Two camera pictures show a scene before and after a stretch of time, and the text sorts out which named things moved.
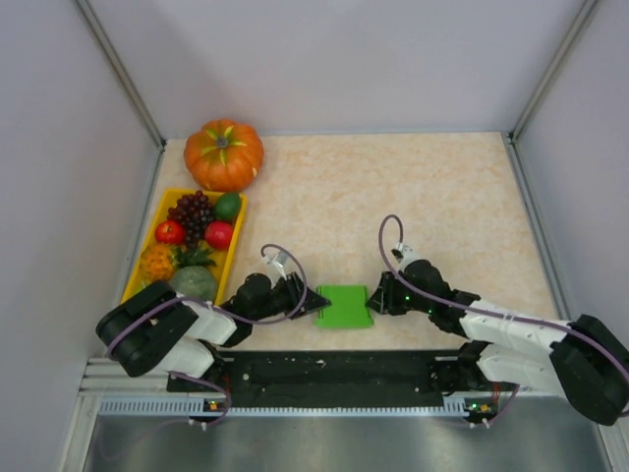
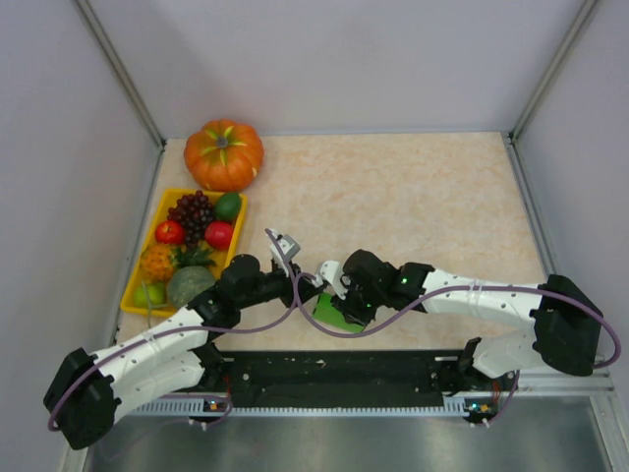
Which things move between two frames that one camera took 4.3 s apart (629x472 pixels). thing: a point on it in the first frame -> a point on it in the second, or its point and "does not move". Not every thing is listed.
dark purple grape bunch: (195, 211) does not move
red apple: (218, 234) does not move
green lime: (228, 206) does not move
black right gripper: (383, 299) -> (351, 312)
